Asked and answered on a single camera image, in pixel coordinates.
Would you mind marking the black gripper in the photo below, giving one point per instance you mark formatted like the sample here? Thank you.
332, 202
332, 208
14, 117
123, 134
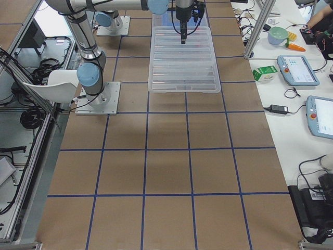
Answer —
181, 15

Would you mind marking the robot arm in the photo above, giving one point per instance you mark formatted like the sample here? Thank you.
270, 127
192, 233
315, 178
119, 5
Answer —
110, 19
90, 74

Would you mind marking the clear plastic storage box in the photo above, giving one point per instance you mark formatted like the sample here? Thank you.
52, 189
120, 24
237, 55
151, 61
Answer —
166, 20

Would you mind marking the clear plastic box lid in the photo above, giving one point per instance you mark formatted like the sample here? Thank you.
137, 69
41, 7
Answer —
176, 67

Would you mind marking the green bowl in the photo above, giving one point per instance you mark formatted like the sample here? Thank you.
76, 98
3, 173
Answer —
276, 35

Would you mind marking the green white carton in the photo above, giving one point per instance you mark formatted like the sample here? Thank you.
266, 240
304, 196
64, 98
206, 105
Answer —
264, 73

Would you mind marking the toy carrot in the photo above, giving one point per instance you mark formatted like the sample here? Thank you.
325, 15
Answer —
293, 46

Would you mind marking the black power adapter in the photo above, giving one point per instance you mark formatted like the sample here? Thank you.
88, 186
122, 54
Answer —
278, 109

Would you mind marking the teach pendant upper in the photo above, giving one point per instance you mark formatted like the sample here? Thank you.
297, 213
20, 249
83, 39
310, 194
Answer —
297, 71

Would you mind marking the teach pendant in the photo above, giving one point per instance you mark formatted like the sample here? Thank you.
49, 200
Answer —
297, 71
319, 116

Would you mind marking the white chair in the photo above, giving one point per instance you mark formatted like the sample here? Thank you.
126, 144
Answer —
61, 86

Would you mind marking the teach pendant lower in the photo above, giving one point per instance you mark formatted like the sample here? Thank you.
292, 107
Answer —
319, 116

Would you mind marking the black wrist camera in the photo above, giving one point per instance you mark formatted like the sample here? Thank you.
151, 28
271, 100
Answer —
198, 10

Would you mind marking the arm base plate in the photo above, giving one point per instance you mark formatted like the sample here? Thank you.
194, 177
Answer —
105, 103
102, 31

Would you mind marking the aluminium frame post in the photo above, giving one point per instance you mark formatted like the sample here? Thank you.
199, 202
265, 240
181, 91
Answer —
263, 16

